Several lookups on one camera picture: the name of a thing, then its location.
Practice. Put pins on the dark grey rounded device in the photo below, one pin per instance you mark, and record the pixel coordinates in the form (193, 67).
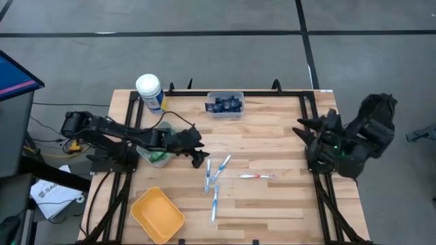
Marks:
(8, 231)

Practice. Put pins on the black aluminium table frame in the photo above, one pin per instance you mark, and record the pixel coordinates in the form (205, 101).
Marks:
(259, 93)

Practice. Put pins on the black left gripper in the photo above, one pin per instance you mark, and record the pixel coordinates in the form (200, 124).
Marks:
(182, 141)

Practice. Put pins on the grey plastic bin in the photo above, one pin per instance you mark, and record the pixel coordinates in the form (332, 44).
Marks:
(144, 154)

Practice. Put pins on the red toothbrush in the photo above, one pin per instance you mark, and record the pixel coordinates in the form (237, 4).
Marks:
(255, 176)

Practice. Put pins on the yellow plastic bin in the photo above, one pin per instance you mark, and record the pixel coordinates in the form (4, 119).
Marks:
(156, 216)

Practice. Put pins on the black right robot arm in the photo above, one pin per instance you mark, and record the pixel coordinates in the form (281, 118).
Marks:
(374, 129)

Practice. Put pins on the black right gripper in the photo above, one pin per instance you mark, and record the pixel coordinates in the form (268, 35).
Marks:
(327, 139)

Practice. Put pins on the small white tape roll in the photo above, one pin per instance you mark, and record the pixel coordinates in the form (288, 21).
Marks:
(80, 198)

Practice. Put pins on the black stand bar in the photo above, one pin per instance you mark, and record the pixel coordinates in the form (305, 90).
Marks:
(51, 173)

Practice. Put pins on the white printed paper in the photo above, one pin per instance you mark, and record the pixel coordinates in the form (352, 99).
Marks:
(51, 200)

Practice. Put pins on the blue toothbrush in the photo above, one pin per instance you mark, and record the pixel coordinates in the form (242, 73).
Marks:
(214, 204)
(207, 173)
(221, 166)

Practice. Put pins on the white wipes canister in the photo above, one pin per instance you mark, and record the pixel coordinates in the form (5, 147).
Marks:
(150, 88)

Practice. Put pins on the monitor with blue screen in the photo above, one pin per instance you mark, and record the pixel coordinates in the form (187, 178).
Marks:
(13, 78)

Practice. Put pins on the clear plastic container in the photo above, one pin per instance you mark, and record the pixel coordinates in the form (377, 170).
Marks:
(213, 115)

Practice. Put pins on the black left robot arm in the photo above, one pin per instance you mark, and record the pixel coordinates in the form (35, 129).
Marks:
(102, 126)

